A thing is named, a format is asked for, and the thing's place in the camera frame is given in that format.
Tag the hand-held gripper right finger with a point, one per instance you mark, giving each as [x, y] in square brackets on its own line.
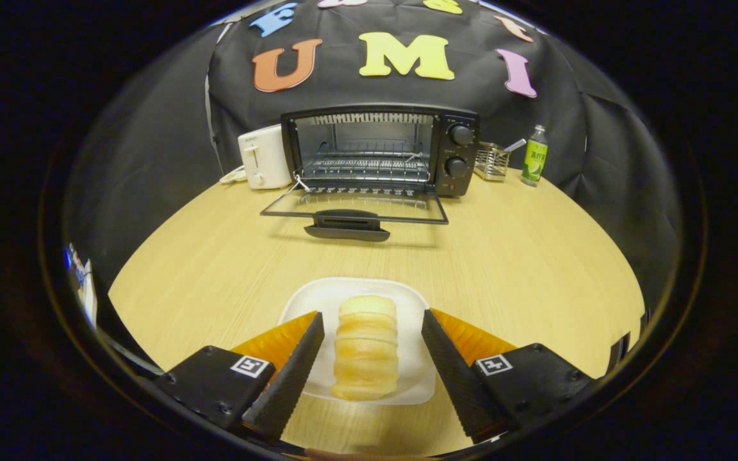
[462, 384]

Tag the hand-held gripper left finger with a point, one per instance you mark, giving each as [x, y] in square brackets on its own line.
[289, 384]

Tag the yellow ridged bread roll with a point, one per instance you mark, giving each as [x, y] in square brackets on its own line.
[366, 349]

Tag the black toaster oven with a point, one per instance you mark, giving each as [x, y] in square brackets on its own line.
[459, 150]

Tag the white pop-up toaster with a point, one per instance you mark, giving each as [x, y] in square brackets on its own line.
[265, 157]

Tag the white plate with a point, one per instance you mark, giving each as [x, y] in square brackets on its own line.
[318, 298]

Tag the green drink bottle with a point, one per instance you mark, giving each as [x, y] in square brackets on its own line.
[535, 160]

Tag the metal utensil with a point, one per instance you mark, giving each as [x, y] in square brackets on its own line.
[516, 145]

